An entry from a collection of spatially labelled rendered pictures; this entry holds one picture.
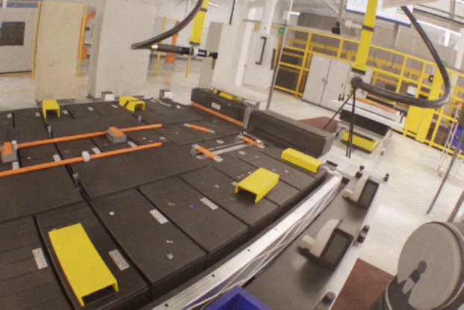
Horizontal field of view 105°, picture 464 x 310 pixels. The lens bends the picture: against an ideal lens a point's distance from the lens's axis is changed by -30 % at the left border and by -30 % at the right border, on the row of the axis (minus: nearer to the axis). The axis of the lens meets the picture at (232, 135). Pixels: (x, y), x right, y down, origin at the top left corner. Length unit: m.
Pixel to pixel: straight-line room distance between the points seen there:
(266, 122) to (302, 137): 0.22
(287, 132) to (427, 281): 1.05
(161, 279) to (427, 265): 0.41
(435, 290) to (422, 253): 0.05
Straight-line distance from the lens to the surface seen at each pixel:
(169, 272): 0.49
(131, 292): 0.46
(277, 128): 1.27
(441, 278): 0.31
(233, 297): 0.54
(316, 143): 1.19
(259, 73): 3.78
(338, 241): 0.75
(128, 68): 5.49
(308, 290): 0.71
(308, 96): 10.38
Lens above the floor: 1.39
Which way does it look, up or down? 19 degrees down
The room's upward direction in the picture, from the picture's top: 12 degrees clockwise
